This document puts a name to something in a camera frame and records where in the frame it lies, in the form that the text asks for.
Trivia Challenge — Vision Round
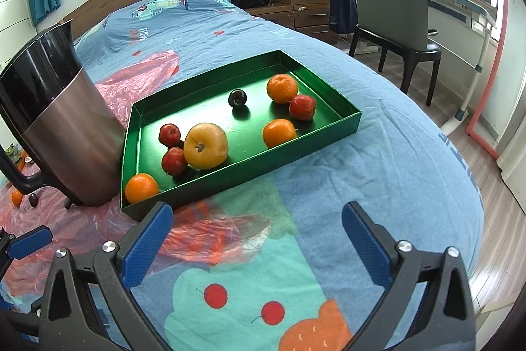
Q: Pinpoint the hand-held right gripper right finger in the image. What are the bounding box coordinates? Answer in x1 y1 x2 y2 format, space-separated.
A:
342 201 477 351

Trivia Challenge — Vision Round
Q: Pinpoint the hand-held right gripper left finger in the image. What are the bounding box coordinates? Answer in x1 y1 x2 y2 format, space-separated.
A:
38 201 174 351

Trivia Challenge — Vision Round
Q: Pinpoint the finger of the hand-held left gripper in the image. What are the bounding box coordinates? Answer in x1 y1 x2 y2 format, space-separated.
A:
0 225 54 259
0 298 42 335

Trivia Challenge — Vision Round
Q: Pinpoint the small red apple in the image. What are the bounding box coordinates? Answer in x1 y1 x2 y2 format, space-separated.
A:
161 146 188 176
288 95 317 122
159 123 182 148

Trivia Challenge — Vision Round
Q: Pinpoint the yellow apple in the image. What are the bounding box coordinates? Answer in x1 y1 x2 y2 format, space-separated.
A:
183 122 229 170

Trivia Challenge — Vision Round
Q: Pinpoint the green rectangular tray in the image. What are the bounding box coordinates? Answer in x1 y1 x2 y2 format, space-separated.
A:
120 49 362 222

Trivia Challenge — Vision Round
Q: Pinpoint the pink plastic sheet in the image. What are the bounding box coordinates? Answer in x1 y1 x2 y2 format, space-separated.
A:
0 50 272 296

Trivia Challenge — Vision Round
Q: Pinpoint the blue printed bedspread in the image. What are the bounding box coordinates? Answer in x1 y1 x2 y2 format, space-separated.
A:
0 0 481 351

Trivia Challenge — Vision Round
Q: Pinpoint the green bok choy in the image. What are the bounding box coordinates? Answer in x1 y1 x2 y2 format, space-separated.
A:
2 144 23 164

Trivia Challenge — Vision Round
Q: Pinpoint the black and steel electric kettle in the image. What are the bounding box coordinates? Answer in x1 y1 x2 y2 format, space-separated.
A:
0 20 126 209

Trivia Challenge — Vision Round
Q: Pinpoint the navy tote bag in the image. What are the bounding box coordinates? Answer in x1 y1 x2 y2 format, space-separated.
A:
329 0 358 35

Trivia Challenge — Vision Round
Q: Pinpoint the white wardrobe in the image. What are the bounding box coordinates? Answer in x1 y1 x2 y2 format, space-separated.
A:
0 0 34 68

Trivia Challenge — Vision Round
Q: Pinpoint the low wooden nightstand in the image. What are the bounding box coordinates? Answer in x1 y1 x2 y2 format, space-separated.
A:
246 3 297 29

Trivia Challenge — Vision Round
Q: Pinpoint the pink standing frame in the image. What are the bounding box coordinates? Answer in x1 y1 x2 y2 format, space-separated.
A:
466 0 514 159

